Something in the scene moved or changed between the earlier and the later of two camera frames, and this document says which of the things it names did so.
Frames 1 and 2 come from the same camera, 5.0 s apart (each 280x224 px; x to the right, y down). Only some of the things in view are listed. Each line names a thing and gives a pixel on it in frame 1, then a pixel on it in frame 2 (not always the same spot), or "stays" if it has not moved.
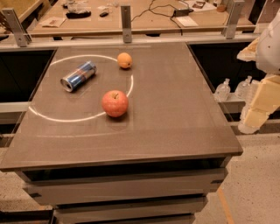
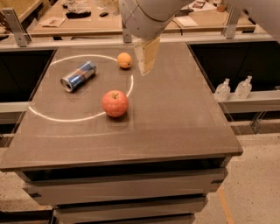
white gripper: [269, 48] → [144, 29]
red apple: [115, 103] stays
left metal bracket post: [22, 38] stays
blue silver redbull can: [72, 80] stays
